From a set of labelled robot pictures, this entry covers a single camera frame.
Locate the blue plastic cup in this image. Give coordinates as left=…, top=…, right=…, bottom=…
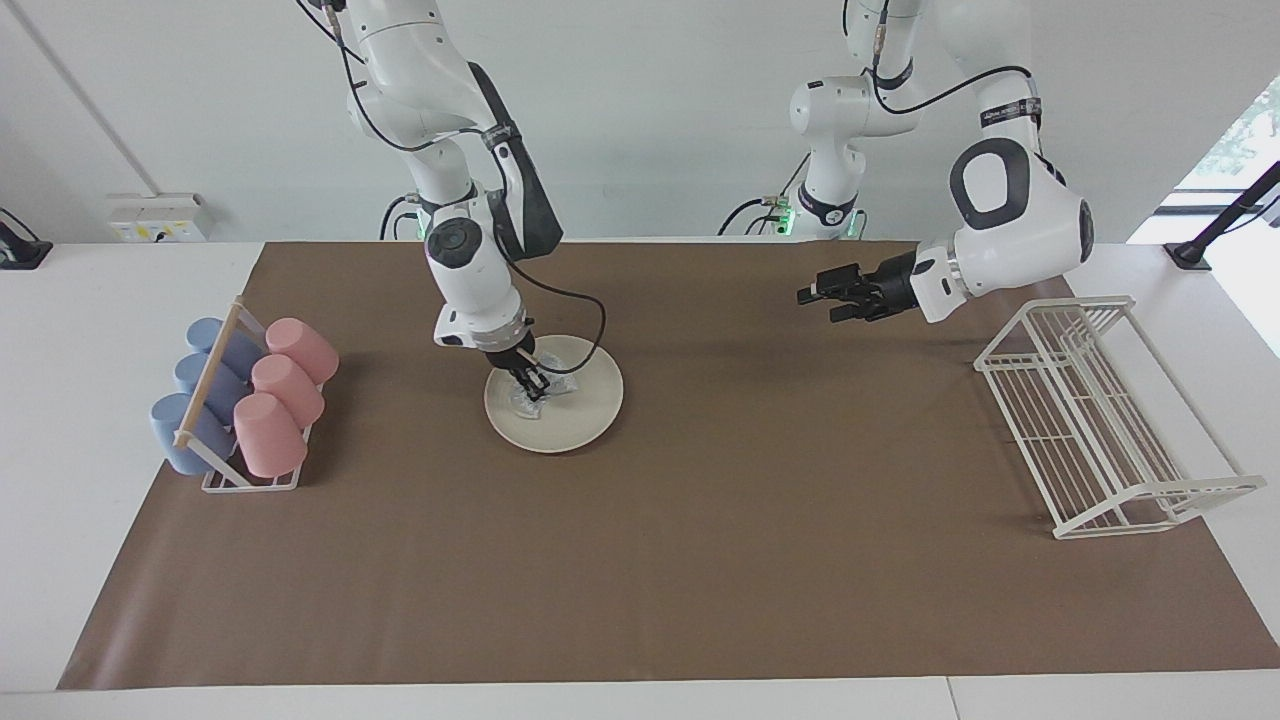
left=173, top=352, right=251, bottom=426
left=149, top=392, right=239, bottom=477
left=186, top=317, right=263, bottom=379

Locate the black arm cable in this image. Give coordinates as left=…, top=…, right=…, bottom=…
left=295, top=0, right=608, bottom=379
left=840, top=0, right=1041, bottom=116

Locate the white wall outlet box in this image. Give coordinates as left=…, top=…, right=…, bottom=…
left=108, top=193, right=206, bottom=244

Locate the small white cup rack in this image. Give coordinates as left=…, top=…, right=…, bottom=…
left=173, top=297, right=321, bottom=493

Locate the black base cable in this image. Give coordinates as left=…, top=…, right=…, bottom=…
left=718, top=197, right=791, bottom=238
left=380, top=193, right=421, bottom=241

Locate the black clamp mount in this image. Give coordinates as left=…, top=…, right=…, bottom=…
left=0, top=207, right=54, bottom=271

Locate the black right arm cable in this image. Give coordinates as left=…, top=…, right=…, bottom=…
left=295, top=0, right=608, bottom=379

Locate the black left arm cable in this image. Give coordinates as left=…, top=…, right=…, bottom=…
left=840, top=0, right=1041, bottom=116

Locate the round cream plate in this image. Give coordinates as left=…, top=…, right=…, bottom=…
left=484, top=334, right=625, bottom=455

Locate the black camera stand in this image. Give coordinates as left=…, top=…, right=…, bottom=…
left=1163, top=160, right=1280, bottom=272

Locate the brown table mat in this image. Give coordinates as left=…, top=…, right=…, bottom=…
left=57, top=240, right=1280, bottom=691

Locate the white wire dish rack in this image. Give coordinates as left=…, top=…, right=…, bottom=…
left=973, top=294, right=1268, bottom=541

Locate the bright window pane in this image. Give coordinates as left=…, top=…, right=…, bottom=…
left=1172, top=78, right=1280, bottom=196

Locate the pink plastic cup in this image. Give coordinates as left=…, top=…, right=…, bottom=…
left=265, top=317, right=340, bottom=385
left=232, top=392, right=309, bottom=479
left=250, top=354, right=326, bottom=427

